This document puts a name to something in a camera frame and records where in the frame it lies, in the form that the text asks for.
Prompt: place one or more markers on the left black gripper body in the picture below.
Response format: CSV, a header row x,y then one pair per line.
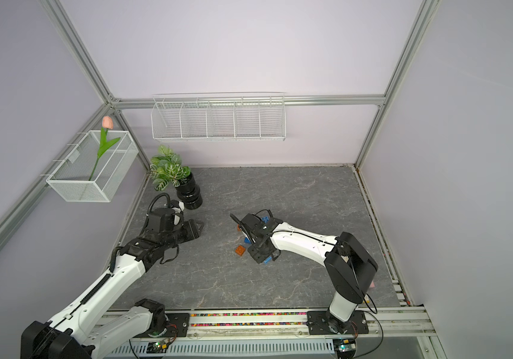
x,y
179,234

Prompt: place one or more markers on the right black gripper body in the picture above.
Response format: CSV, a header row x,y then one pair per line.
x,y
255,252

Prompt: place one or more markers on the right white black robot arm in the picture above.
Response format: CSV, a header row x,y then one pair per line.
x,y
351,268

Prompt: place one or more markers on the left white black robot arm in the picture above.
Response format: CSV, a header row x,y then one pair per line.
x,y
74,333

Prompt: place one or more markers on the orange lego brick lower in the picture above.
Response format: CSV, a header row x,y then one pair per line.
x,y
240,250

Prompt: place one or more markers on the green potted plant black pot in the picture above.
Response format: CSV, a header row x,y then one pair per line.
x,y
166,168

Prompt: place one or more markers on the white mesh side basket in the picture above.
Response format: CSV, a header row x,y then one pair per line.
x,y
70,178

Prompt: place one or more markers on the pink artificial tulip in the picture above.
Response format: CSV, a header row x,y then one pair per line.
x,y
104,143

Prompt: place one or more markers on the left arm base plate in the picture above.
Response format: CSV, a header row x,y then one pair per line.
x,y
173,325

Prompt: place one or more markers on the white wire wall basket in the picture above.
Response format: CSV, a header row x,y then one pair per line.
x,y
219,116

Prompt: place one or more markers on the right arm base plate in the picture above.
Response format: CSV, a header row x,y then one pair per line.
x,y
324,323

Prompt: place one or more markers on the aluminium front rail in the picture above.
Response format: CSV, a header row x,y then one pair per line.
x,y
283,332

